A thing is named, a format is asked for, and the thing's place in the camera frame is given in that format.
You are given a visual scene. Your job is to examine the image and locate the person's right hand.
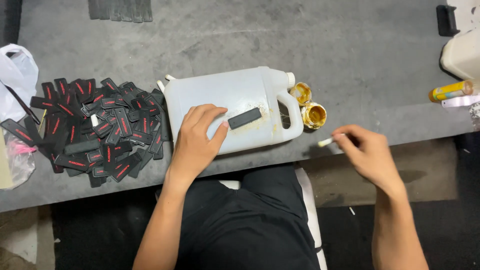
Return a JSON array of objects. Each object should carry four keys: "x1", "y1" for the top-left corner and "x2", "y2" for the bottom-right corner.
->
[{"x1": 331, "y1": 124, "x2": 406, "y2": 196}]

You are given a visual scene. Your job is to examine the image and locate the person's left hand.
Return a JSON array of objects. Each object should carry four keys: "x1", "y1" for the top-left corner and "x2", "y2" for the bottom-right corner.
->
[{"x1": 165, "y1": 104, "x2": 230, "y2": 181}]

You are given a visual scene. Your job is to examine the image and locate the white glue brush stick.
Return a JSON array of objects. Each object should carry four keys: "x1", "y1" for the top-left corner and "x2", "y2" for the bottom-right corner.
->
[{"x1": 317, "y1": 134, "x2": 346, "y2": 148}]

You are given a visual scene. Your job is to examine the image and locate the plain black rubber patch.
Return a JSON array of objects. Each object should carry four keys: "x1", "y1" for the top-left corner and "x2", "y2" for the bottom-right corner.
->
[{"x1": 227, "y1": 107, "x2": 263, "y2": 131}]

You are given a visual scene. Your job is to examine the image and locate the large open glue jar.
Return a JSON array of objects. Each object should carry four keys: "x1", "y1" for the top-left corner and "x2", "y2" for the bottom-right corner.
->
[{"x1": 301, "y1": 102, "x2": 328, "y2": 131}]

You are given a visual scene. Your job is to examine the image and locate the white plastic jug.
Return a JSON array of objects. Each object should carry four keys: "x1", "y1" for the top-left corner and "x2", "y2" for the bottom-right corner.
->
[{"x1": 163, "y1": 66, "x2": 305, "y2": 155}]

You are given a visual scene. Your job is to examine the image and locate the person's black shorts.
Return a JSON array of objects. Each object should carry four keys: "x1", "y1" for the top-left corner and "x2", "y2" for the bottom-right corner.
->
[{"x1": 155, "y1": 163, "x2": 322, "y2": 270}]

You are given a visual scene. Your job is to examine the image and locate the pile of red-printed black patches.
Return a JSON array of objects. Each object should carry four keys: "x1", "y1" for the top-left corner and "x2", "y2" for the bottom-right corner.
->
[{"x1": 0, "y1": 77, "x2": 173, "y2": 188}]

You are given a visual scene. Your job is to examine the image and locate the small open glue jar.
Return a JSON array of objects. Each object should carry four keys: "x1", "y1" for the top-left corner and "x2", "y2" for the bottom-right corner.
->
[{"x1": 289, "y1": 82, "x2": 313, "y2": 107}]

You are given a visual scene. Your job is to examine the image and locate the yellow glue tube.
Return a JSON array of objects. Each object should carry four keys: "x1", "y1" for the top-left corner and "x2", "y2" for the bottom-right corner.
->
[{"x1": 428, "y1": 80, "x2": 475, "y2": 103}]

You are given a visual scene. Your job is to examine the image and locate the pale lilac strip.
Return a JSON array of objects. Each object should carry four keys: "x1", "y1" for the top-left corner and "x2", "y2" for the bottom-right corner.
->
[{"x1": 441, "y1": 94, "x2": 480, "y2": 109}]

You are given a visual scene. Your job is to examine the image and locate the cream plastic container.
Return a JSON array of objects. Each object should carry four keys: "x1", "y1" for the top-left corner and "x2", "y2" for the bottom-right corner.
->
[{"x1": 440, "y1": 28, "x2": 480, "y2": 80}]

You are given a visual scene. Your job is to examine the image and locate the thin yellow stick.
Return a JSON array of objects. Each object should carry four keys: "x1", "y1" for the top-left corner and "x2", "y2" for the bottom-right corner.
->
[{"x1": 37, "y1": 109, "x2": 48, "y2": 133}]

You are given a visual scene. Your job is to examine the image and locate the black plastic block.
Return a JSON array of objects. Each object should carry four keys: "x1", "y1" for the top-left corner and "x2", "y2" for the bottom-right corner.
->
[{"x1": 436, "y1": 4, "x2": 461, "y2": 37}]

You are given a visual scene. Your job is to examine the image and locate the row of black strips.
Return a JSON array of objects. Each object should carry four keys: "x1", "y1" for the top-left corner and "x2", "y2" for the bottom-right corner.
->
[{"x1": 88, "y1": 0, "x2": 153, "y2": 23}]

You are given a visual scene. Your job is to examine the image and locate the clear bag with pink bits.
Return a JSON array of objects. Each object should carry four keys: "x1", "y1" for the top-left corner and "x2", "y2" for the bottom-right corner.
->
[{"x1": 3, "y1": 131, "x2": 37, "y2": 190}]

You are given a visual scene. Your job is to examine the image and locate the thin black rod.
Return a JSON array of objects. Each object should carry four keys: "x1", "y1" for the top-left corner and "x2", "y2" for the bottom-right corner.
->
[{"x1": 4, "y1": 84, "x2": 41, "y2": 125}]

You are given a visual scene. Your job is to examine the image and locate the white plastic bag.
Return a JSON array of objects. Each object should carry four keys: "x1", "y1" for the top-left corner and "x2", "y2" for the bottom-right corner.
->
[{"x1": 0, "y1": 44, "x2": 40, "y2": 124}]

